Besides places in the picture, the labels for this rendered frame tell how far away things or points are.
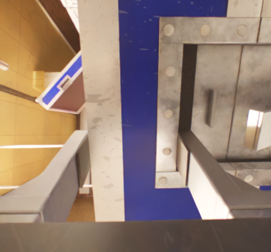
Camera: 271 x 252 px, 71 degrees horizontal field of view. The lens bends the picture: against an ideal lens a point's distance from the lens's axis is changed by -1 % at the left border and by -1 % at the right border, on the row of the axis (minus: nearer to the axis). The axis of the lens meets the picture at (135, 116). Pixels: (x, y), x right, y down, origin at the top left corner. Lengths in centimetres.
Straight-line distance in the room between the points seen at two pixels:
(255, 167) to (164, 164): 8
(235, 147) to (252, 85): 5
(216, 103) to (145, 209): 11
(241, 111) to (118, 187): 12
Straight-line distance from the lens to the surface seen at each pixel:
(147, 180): 16
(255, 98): 18
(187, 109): 16
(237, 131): 18
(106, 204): 18
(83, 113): 749
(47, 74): 482
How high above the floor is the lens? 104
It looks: 1 degrees down
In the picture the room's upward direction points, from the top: 91 degrees counter-clockwise
